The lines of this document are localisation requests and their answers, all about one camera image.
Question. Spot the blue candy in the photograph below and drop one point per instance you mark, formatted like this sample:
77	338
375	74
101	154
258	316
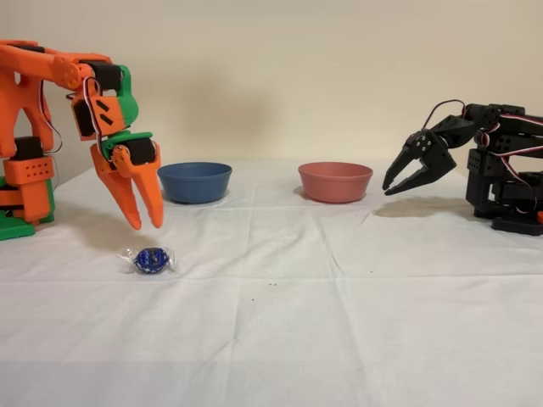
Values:
149	259

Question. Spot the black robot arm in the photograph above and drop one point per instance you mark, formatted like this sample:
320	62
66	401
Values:
505	191

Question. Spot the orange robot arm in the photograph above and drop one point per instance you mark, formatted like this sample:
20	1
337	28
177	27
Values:
25	85

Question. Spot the blue bowl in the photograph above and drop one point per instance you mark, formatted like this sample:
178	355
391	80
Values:
195	184

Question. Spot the pink bowl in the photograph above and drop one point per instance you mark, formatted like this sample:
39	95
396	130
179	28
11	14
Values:
335	184

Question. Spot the white tablecloth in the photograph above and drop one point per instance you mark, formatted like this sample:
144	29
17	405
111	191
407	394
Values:
271	318

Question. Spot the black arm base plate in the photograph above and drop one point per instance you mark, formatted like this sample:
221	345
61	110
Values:
517	226

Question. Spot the green arm base plate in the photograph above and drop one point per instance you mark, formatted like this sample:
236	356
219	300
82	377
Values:
17	231

